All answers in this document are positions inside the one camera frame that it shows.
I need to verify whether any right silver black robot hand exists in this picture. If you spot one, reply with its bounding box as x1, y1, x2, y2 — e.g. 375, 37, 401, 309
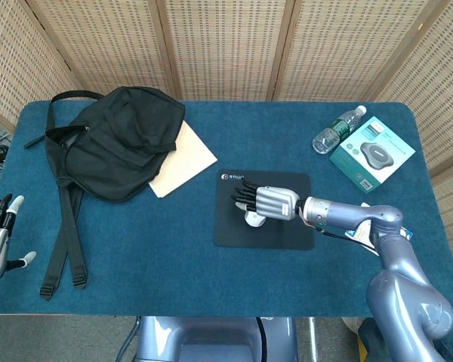
230, 179, 302, 221

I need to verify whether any white computer mouse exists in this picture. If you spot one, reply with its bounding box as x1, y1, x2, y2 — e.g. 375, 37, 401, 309
242, 210, 267, 229

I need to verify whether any black mouse pad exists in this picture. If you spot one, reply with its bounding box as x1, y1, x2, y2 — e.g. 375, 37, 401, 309
214, 170, 316, 251

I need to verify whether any clear plastic water bottle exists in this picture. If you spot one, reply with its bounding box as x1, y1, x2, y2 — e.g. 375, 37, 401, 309
311, 105, 368, 155

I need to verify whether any white paper tag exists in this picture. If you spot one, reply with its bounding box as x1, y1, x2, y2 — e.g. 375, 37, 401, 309
343, 202, 379, 250

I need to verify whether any beige paper folder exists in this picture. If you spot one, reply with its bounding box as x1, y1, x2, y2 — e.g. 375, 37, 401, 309
148, 119, 218, 199

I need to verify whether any teal speakerphone product box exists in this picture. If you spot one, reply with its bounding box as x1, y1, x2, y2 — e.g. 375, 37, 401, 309
328, 115, 417, 195

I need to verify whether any blue table cloth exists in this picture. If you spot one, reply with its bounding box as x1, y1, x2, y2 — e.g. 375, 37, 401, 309
0, 100, 453, 317

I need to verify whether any black fabric backpack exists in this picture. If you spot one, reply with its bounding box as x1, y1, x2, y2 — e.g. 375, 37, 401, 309
23, 86, 186, 302

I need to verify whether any blue-grey robot torso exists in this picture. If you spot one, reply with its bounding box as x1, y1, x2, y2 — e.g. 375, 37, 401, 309
134, 315, 299, 362

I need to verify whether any woven wooden folding screen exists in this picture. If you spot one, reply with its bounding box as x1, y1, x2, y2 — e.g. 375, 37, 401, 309
0, 0, 453, 280

